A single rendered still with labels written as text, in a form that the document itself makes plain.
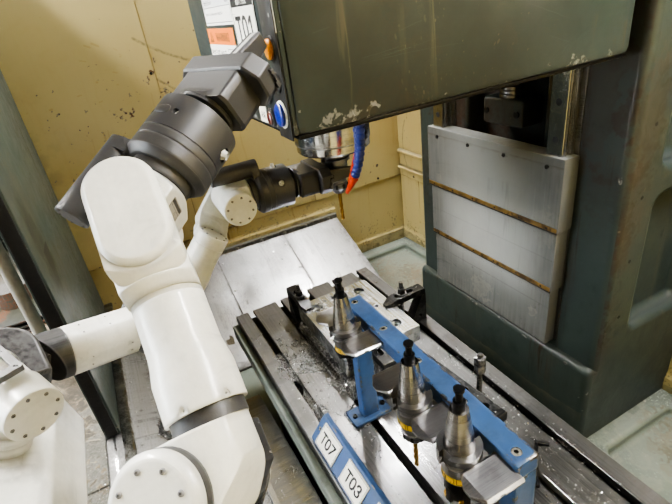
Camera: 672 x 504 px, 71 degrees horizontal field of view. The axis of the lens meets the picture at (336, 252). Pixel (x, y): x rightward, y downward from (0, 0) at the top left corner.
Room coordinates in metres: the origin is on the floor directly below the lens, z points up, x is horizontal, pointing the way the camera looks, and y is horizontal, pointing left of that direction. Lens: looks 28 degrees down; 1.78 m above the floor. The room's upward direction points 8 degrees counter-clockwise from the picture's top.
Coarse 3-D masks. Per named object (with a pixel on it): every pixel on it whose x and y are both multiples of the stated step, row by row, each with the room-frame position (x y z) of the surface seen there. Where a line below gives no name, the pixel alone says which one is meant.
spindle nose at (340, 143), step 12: (336, 132) 0.91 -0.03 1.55; (348, 132) 0.91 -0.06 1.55; (300, 144) 0.94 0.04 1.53; (312, 144) 0.92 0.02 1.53; (324, 144) 0.91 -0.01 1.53; (336, 144) 0.91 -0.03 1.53; (348, 144) 0.91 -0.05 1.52; (312, 156) 0.92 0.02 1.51; (324, 156) 0.91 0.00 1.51; (336, 156) 0.91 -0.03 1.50
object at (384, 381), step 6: (390, 366) 0.61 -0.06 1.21; (396, 366) 0.61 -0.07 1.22; (378, 372) 0.60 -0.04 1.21; (384, 372) 0.60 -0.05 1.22; (390, 372) 0.60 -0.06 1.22; (396, 372) 0.59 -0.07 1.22; (372, 378) 0.59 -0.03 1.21; (378, 378) 0.59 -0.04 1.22; (384, 378) 0.58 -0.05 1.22; (390, 378) 0.58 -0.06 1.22; (396, 378) 0.58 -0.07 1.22; (378, 384) 0.57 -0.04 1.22; (384, 384) 0.57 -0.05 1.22; (390, 384) 0.57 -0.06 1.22; (396, 384) 0.57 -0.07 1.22; (378, 390) 0.56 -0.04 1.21; (384, 390) 0.56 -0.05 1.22; (390, 390) 0.56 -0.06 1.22
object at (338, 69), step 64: (192, 0) 0.97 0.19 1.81; (320, 0) 0.63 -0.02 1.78; (384, 0) 0.67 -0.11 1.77; (448, 0) 0.71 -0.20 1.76; (512, 0) 0.75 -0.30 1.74; (576, 0) 0.81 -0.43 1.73; (320, 64) 0.63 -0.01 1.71; (384, 64) 0.66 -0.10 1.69; (448, 64) 0.71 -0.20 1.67; (512, 64) 0.76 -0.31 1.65; (576, 64) 0.82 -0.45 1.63; (320, 128) 0.62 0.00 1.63
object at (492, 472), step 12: (492, 456) 0.41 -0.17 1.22; (468, 468) 0.40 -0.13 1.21; (480, 468) 0.40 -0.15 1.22; (492, 468) 0.40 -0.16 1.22; (504, 468) 0.39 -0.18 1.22; (468, 480) 0.38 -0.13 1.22; (480, 480) 0.38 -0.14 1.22; (492, 480) 0.38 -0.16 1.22; (504, 480) 0.38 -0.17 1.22; (516, 480) 0.37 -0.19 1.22; (468, 492) 0.37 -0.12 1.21; (480, 492) 0.37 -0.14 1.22; (492, 492) 0.36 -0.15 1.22; (504, 492) 0.36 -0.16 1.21
